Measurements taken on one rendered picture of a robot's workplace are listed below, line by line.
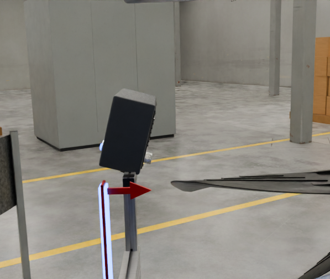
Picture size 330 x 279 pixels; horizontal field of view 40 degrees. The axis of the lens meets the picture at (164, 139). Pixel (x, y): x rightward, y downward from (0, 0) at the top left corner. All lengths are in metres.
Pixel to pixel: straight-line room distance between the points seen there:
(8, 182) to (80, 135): 4.25
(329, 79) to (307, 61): 2.19
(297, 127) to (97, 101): 2.99
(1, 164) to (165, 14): 5.21
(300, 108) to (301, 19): 1.27
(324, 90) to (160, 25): 3.53
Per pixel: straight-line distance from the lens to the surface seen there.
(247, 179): 0.58
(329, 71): 8.96
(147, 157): 1.20
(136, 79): 7.04
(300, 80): 6.83
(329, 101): 8.98
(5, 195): 2.56
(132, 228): 1.17
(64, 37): 6.62
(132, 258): 1.15
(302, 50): 6.82
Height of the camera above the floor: 1.35
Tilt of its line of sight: 11 degrees down
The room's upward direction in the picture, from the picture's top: 2 degrees counter-clockwise
